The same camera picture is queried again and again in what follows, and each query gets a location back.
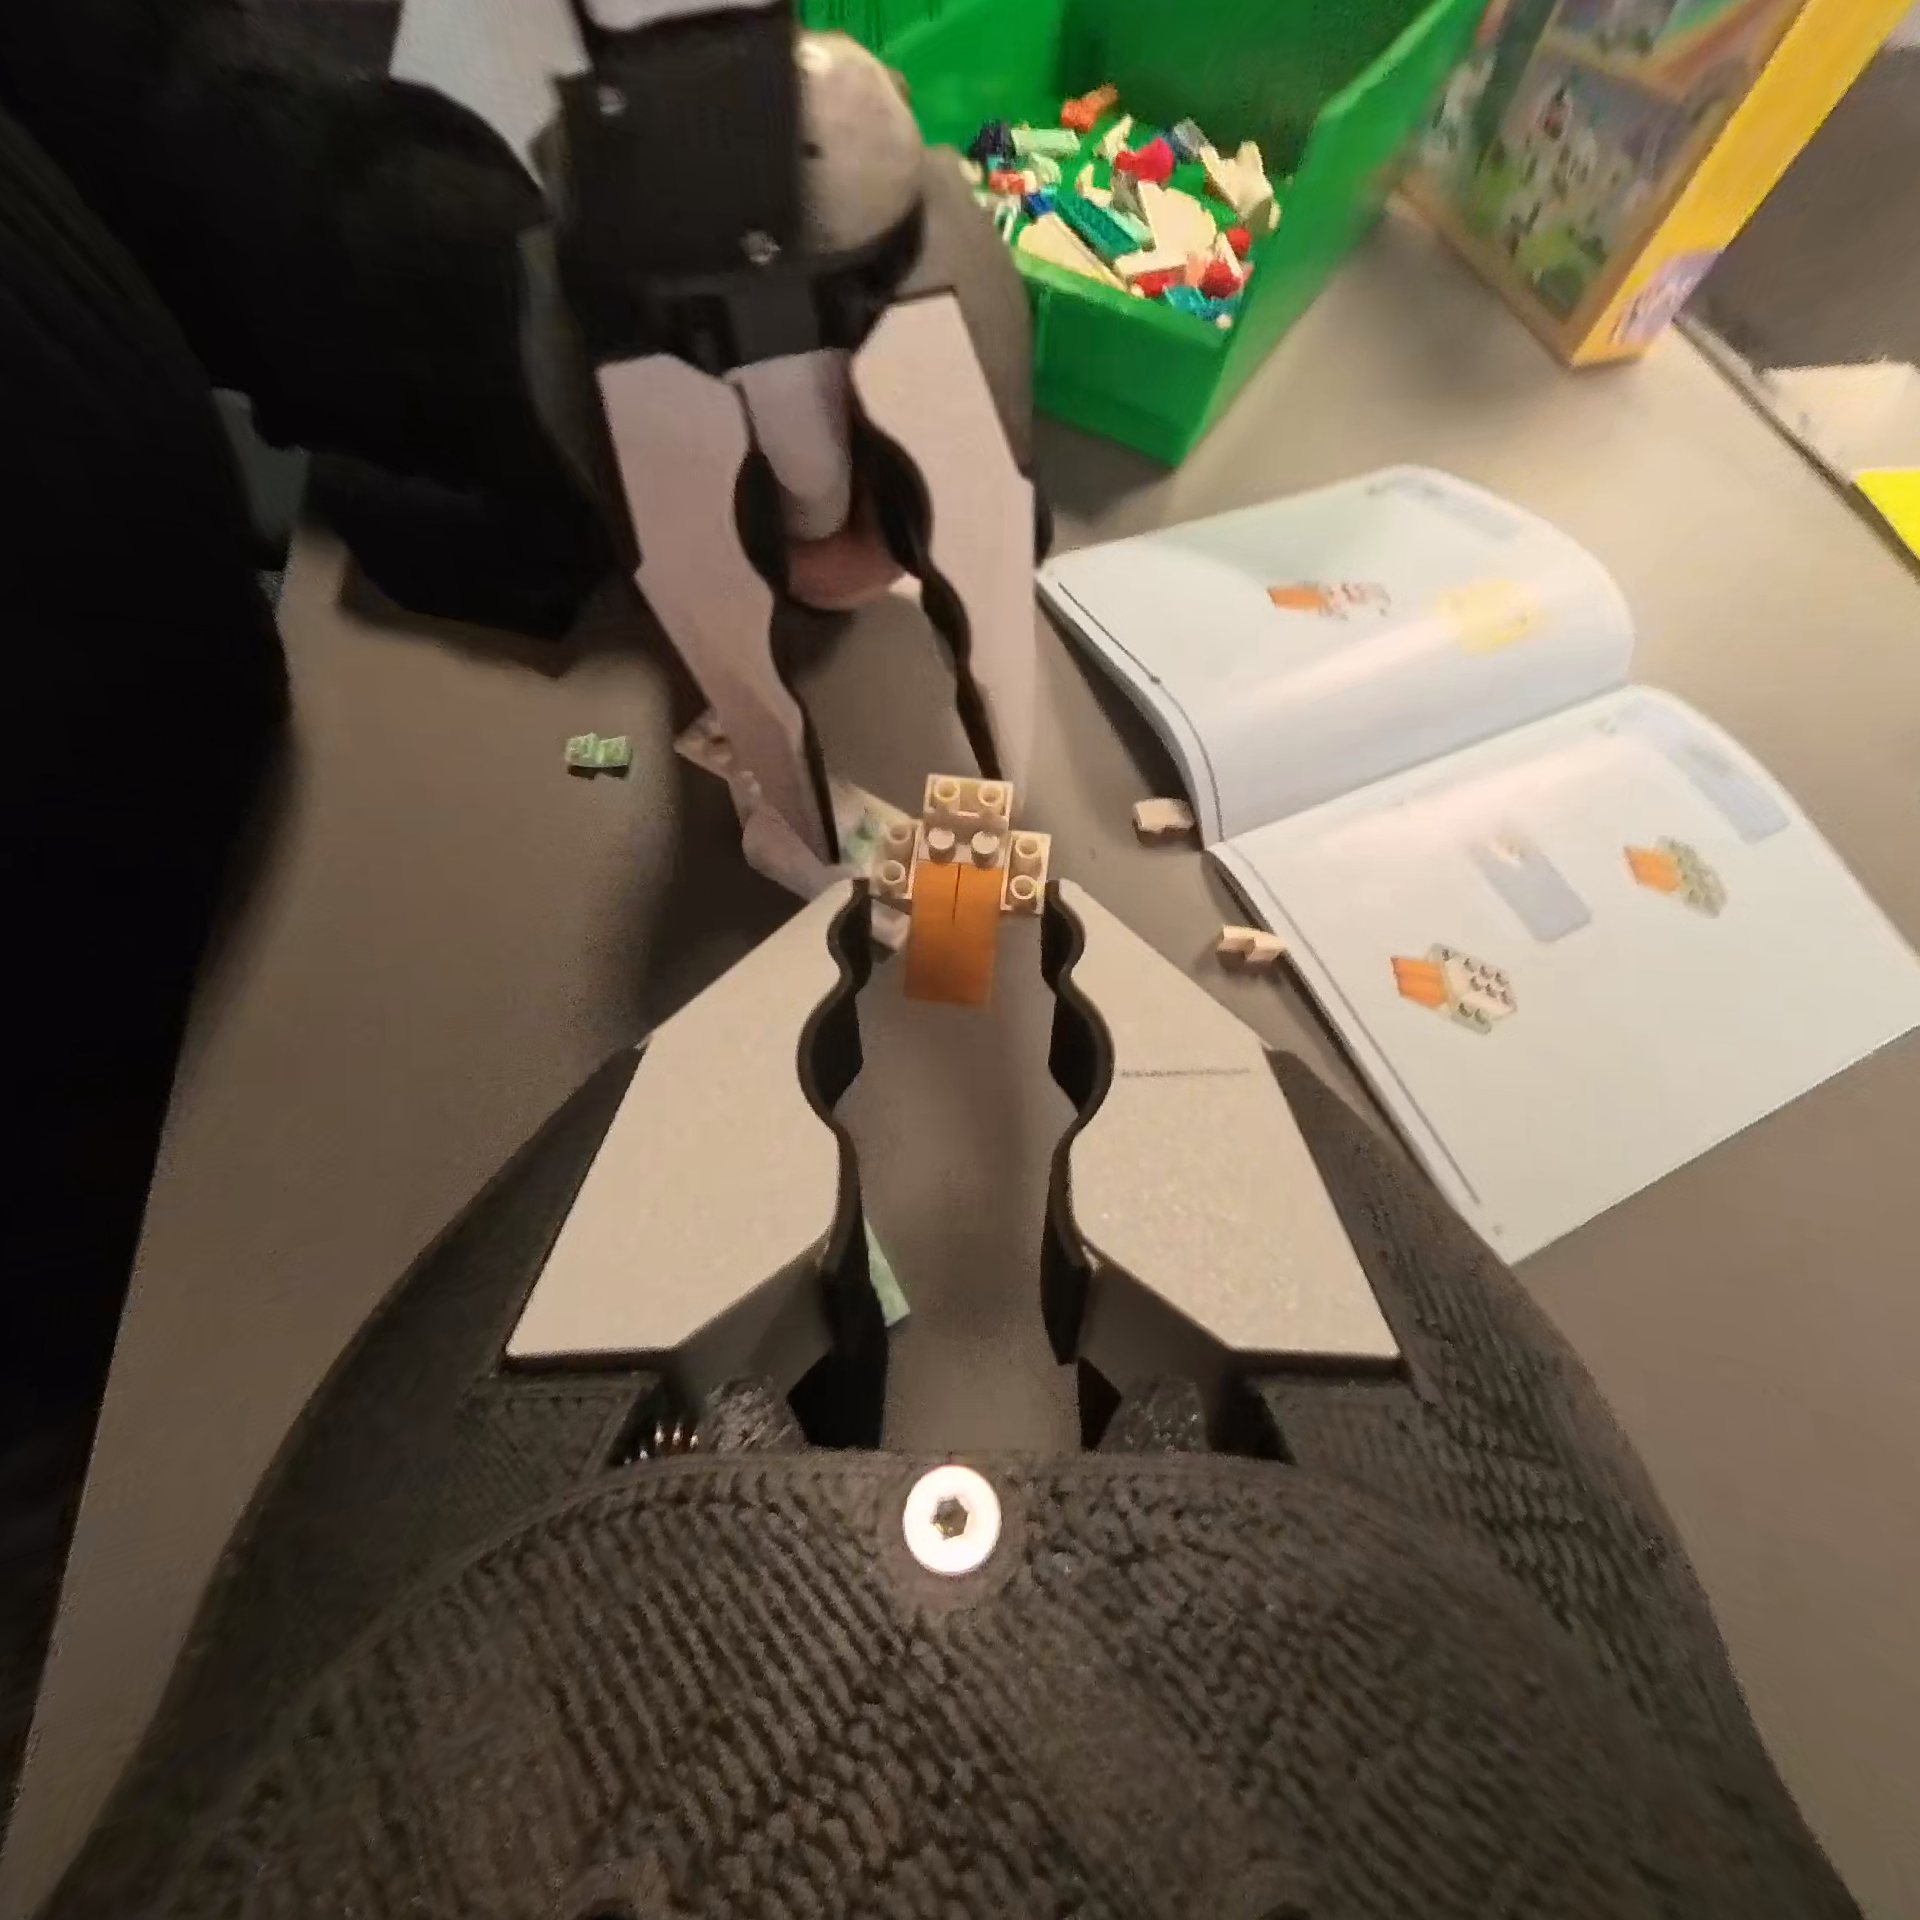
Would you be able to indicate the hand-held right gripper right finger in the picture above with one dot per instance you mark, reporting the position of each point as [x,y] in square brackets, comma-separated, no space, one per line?
[1217,1200]

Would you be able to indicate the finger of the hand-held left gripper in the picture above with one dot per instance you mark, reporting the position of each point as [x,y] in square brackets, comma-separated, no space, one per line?
[969,481]
[673,493]

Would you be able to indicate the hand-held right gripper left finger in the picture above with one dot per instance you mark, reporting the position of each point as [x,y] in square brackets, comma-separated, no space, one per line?
[691,1200]

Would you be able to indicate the green plastic bin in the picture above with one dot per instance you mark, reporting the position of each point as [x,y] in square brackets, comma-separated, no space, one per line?
[1125,378]

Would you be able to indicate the light green lego plate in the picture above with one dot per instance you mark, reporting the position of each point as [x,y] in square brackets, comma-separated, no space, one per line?
[864,819]

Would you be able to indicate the white lego piece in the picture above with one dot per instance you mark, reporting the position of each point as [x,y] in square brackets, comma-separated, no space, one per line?
[784,853]

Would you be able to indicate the white and orange lego assembly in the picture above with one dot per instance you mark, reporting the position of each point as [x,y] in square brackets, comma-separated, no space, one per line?
[952,931]

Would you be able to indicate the small green lego piece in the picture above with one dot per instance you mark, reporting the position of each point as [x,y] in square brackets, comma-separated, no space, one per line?
[598,751]
[890,1286]

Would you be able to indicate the small beige lego piece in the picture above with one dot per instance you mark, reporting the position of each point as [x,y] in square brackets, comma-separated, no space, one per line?
[1252,947]
[1164,817]

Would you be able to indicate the pile of loose lego pieces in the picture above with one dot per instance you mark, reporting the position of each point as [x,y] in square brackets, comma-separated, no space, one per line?
[1125,225]

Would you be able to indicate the yellow lego set box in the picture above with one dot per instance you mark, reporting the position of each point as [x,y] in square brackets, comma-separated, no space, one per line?
[1591,151]

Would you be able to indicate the person's left hand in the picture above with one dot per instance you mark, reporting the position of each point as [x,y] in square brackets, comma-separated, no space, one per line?
[836,569]

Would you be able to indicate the open instruction booklet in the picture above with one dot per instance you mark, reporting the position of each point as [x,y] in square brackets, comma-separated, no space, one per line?
[1500,1050]

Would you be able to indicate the dark grey folded panel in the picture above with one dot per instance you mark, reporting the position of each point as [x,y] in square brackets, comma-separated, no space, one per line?
[1831,225]

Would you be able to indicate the yellow paper sheet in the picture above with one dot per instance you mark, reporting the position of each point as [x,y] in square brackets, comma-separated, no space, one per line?
[1892,510]

